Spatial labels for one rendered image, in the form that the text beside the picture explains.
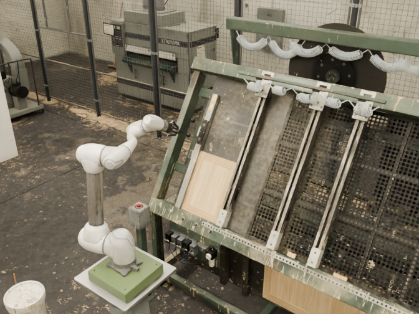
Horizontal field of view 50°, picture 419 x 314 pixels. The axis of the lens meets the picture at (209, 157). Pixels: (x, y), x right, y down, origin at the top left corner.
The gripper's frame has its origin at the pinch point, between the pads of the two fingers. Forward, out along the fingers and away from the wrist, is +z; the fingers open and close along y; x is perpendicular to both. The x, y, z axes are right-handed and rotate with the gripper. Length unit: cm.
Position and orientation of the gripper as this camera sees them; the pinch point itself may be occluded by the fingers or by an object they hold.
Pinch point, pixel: (179, 132)
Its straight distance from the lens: 352.8
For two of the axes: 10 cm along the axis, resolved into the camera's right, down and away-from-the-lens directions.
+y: -3.2, 9.5, 0.1
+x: 7.9, 2.7, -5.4
